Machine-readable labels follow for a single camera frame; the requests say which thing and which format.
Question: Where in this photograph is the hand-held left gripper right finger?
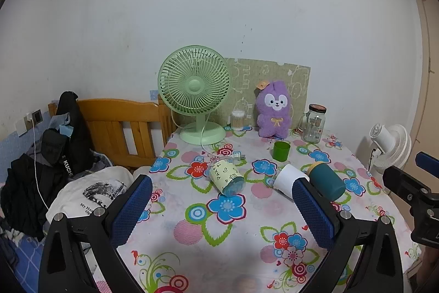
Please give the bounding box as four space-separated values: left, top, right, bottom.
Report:
291 177 404 293

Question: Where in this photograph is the dark clothes pile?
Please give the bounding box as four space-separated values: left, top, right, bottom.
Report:
0 152 69 240

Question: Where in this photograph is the teal cup with yellow rim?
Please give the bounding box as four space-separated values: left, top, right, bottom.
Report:
306 162 346 202

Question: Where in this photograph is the white printed shirt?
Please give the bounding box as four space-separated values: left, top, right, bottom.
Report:
46 166 153 247

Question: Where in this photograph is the clear cotton swab box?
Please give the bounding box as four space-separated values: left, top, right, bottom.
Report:
231 110 247 132

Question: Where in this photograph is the white fan power cable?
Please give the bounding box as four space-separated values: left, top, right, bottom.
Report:
200 113 247 164

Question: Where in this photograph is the green desk fan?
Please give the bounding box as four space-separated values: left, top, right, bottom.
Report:
158 46 232 145

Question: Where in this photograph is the small green cup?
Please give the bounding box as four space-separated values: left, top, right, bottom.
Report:
273 141 291 162

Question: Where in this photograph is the wall socket with charger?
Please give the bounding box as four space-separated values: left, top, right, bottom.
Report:
25 109 44 126

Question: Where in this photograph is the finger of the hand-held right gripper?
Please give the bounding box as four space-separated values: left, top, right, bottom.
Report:
382 165 439 202
415 152 439 177

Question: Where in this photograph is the black jacket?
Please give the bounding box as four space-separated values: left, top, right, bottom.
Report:
41 91 96 178

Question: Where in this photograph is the glass jar mug with lid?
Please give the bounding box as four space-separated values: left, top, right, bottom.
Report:
302 104 327 143

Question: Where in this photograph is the purple plush toy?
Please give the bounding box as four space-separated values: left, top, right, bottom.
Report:
255 80 293 138

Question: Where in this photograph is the printed cardboard sheet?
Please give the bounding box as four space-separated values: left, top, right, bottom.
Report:
224 57 311 129

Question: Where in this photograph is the beige door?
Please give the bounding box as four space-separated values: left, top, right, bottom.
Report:
407 0 439 177

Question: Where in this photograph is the white standing fan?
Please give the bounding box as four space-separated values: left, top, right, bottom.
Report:
368 123 412 180

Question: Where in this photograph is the floral tablecloth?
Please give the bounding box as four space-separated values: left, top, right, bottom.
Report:
92 126 422 293

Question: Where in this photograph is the wooden bed headboard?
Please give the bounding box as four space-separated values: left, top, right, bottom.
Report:
48 98 175 170

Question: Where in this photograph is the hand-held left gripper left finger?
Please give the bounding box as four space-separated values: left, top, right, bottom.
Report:
38 174 153 293

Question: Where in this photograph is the white charger cable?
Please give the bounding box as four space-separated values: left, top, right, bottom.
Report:
32 119 49 211

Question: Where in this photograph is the pale yellow printed cup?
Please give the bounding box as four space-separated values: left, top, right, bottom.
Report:
206 159 246 197

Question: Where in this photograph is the blue checked bed sheet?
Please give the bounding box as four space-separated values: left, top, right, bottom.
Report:
0 217 50 293

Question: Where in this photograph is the white cup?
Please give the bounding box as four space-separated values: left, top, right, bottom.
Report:
272 163 309 202

